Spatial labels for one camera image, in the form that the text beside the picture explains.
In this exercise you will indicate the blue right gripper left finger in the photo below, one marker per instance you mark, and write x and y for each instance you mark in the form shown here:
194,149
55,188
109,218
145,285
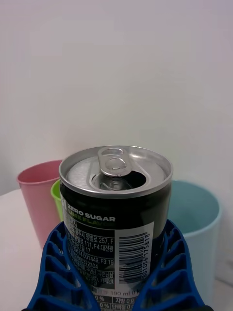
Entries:
58,274

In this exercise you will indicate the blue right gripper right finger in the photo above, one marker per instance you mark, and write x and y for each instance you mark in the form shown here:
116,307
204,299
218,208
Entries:
170,274

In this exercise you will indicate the black drink can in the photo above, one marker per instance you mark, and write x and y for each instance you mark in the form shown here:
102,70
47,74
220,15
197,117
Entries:
114,218

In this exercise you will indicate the pale blue plastic bin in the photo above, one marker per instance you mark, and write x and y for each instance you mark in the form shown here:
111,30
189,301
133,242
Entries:
199,223

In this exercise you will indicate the yellow-green plastic bin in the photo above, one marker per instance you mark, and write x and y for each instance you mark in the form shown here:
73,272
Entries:
57,200

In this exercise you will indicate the pink plastic bin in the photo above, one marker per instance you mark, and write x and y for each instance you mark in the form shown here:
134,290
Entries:
38,194

